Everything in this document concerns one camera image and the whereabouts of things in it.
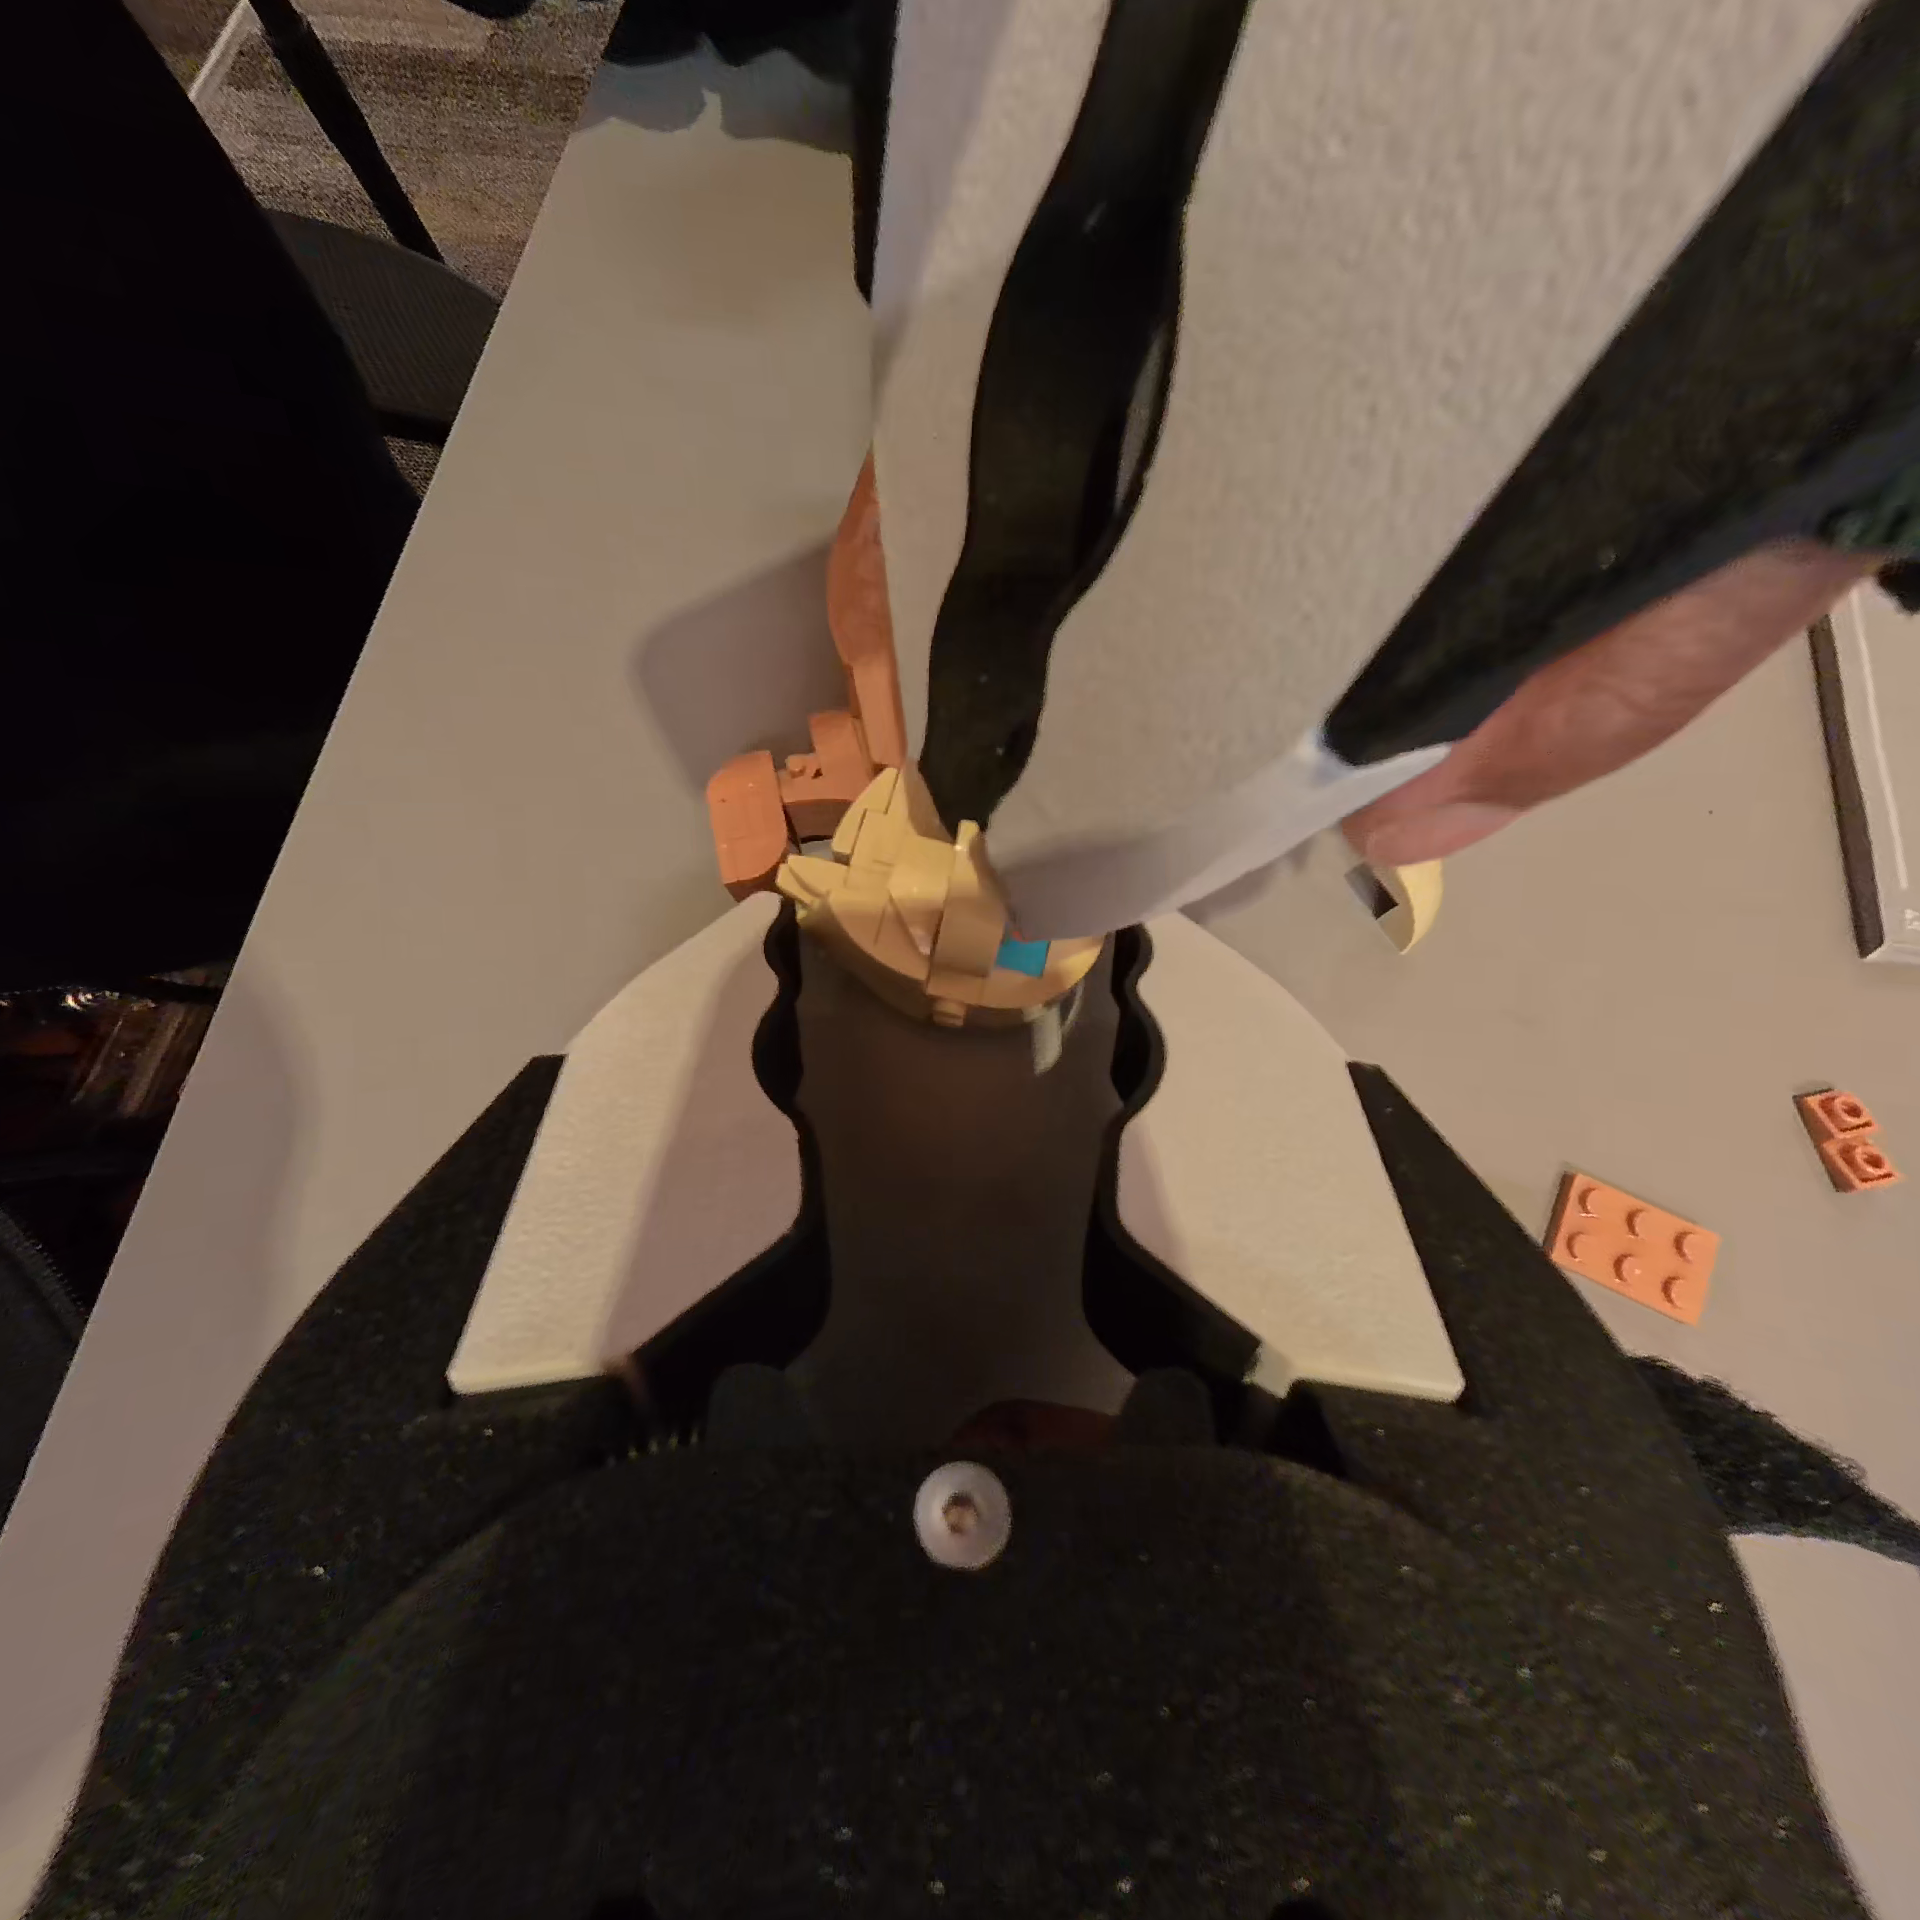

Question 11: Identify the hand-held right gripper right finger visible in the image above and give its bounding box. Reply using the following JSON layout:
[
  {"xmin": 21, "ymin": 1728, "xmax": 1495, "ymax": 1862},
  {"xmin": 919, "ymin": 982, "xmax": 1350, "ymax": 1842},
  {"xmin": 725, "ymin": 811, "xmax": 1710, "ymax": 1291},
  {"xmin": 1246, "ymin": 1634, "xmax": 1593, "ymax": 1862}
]
[{"xmin": 1083, "ymin": 919, "xmax": 1467, "ymax": 1403}]

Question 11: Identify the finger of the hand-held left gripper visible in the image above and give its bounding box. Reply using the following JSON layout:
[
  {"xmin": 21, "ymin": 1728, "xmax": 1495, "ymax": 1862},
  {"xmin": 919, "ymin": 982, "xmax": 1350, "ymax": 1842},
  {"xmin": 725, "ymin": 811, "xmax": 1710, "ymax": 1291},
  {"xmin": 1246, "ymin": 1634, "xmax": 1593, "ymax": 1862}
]
[
  {"xmin": 959, "ymin": 0, "xmax": 1880, "ymax": 938},
  {"xmin": 865, "ymin": 0, "xmax": 1144, "ymax": 826}
]

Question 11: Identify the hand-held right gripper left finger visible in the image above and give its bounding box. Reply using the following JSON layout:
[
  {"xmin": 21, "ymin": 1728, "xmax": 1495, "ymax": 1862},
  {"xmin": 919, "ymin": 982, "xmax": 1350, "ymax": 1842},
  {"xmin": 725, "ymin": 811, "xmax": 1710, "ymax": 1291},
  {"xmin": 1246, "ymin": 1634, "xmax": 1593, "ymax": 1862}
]
[{"xmin": 448, "ymin": 892, "xmax": 832, "ymax": 1396}]

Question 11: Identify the tan curved brick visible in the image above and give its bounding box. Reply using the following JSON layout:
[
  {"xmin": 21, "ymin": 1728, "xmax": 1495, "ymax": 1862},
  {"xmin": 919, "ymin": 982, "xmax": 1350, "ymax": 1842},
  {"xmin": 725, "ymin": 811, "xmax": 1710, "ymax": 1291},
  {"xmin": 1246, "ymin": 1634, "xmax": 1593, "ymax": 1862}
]
[{"xmin": 1343, "ymin": 856, "xmax": 1447, "ymax": 955}]

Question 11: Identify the tan and brown brick model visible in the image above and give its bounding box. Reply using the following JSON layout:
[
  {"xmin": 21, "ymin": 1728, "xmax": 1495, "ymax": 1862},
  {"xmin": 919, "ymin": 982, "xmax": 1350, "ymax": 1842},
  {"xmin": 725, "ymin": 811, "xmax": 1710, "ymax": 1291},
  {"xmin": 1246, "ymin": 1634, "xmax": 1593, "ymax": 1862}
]
[{"xmin": 709, "ymin": 451, "xmax": 1116, "ymax": 1086}]

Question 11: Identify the grey desk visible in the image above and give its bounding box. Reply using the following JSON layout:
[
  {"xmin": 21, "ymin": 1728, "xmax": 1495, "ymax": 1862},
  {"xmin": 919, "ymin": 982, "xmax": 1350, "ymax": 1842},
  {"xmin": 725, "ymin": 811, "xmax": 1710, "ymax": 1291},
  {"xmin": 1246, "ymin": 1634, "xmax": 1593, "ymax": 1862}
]
[{"xmin": 0, "ymin": 46, "xmax": 1920, "ymax": 1920}]

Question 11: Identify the person's left hand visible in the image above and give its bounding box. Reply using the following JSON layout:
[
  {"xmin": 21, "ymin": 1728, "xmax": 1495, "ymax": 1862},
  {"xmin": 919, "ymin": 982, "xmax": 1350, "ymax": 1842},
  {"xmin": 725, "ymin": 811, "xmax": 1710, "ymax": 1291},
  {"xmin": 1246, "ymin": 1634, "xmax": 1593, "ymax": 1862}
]
[{"xmin": 1339, "ymin": 537, "xmax": 1894, "ymax": 873}]

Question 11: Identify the reddish brown flat plate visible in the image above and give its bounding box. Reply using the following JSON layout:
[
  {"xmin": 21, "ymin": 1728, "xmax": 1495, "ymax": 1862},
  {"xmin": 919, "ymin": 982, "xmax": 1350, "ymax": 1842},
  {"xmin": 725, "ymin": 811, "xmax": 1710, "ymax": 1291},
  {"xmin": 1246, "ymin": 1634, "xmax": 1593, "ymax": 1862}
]
[{"xmin": 1542, "ymin": 1171, "xmax": 1723, "ymax": 1328}]

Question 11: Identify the grey instruction booklet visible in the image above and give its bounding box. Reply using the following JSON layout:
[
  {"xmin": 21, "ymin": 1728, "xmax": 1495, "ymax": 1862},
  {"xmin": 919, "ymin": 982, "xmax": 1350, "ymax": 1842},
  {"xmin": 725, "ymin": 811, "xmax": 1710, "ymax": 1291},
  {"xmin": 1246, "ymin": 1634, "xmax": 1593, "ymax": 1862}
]
[{"xmin": 1808, "ymin": 577, "xmax": 1920, "ymax": 963}]

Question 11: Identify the small reddish brown plate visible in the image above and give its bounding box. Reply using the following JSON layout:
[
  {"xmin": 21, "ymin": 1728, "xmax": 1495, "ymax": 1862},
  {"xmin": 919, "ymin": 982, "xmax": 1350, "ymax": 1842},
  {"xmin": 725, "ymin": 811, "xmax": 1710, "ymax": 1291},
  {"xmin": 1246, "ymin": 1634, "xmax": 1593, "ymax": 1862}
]
[{"xmin": 1793, "ymin": 1088, "xmax": 1904, "ymax": 1196}]

